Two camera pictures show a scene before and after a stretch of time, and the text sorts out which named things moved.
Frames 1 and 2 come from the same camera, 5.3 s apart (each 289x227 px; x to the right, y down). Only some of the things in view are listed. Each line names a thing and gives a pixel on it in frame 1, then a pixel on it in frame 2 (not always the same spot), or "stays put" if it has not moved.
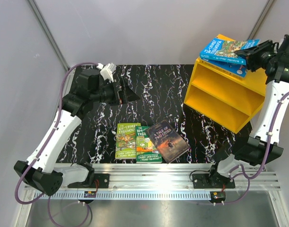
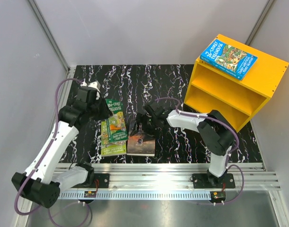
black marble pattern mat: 162,89 stays put
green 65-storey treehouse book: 126,141 to 111,148
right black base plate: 215,180 stays put
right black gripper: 251,56 to 142,119
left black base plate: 100,180 stays put
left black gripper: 126,93 to 106,113
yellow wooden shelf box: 230,100 stays put
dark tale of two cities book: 168,142 to 136,146
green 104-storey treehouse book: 146,150 to 117,123
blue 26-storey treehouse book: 224,49 to 228,59
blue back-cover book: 237,70 stays put
